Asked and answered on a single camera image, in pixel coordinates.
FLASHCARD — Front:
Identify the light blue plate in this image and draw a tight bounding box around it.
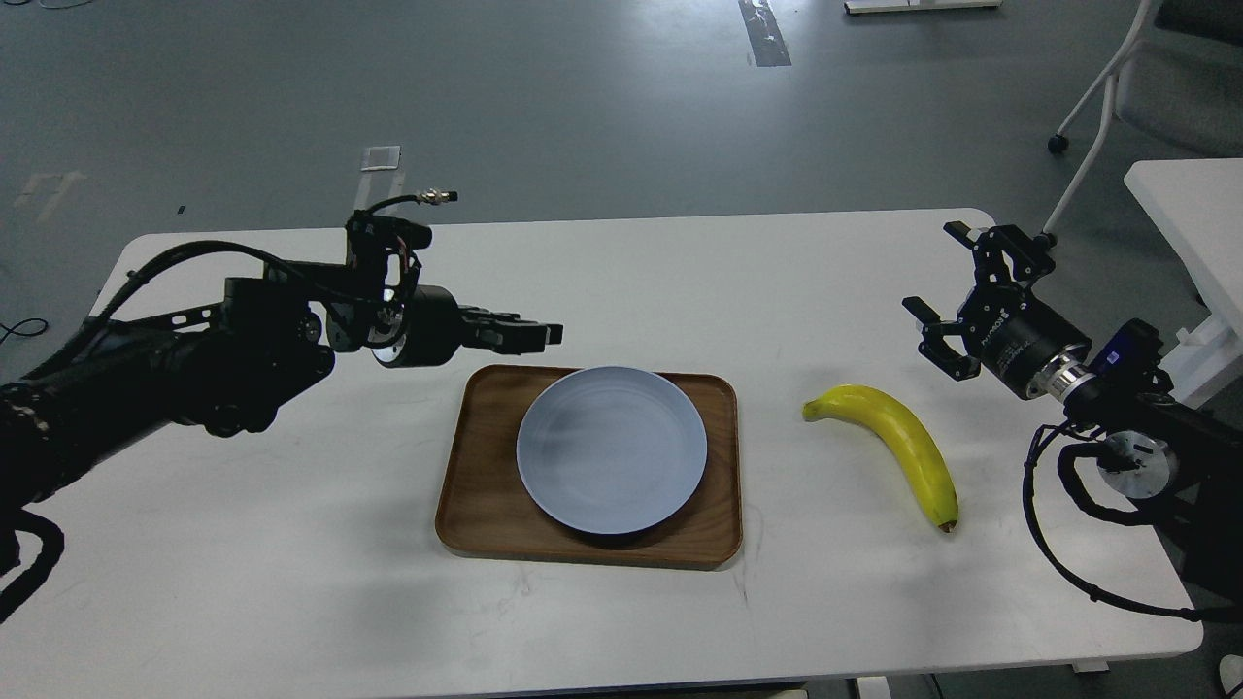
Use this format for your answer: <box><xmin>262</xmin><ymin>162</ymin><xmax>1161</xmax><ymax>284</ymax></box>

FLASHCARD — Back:
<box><xmin>516</xmin><ymin>366</ymin><xmax>709</xmax><ymax>536</ymax></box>

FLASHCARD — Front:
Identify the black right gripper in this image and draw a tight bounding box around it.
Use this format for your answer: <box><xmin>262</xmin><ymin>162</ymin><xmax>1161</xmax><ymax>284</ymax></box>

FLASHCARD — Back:
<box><xmin>902</xmin><ymin>221</ymin><xmax>1093</xmax><ymax>400</ymax></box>

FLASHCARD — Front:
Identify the yellow banana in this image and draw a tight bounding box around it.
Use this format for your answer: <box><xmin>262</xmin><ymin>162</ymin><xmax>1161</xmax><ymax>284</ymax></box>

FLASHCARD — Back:
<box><xmin>802</xmin><ymin>384</ymin><xmax>960</xmax><ymax>534</ymax></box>

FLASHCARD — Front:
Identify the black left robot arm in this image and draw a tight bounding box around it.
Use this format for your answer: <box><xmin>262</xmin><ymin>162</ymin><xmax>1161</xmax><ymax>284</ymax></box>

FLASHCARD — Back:
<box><xmin>1</xmin><ymin>197</ymin><xmax>563</xmax><ymax>616</ymax></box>

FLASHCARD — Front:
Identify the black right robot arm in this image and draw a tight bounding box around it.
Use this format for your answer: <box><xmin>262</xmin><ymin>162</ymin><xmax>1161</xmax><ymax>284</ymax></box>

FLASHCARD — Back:
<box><xmin>902</xmin><ymin>221</ymin><xmax>1241</xmax><ymax>623</ymax></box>

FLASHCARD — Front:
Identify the white office chair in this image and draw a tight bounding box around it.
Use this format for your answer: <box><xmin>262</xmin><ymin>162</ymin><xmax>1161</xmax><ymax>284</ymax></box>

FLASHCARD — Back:
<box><xmin>1035</xmin><ymin>1</ymin><xmax>1242</xmax><ymax>249</ymax></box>

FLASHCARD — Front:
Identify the white side table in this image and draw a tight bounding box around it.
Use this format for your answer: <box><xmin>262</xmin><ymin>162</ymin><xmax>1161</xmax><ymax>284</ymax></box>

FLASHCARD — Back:
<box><xmin>1124</xmin><ymin>158</ymin><xmax>1242</xmax><ymax>408</ymax></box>

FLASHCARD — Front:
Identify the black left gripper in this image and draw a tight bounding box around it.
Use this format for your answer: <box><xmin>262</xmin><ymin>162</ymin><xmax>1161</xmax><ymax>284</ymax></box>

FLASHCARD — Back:
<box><xmin>370</xmin><ymin>284</ymin><xmax>563</xmax><ymax>369</ymax></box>

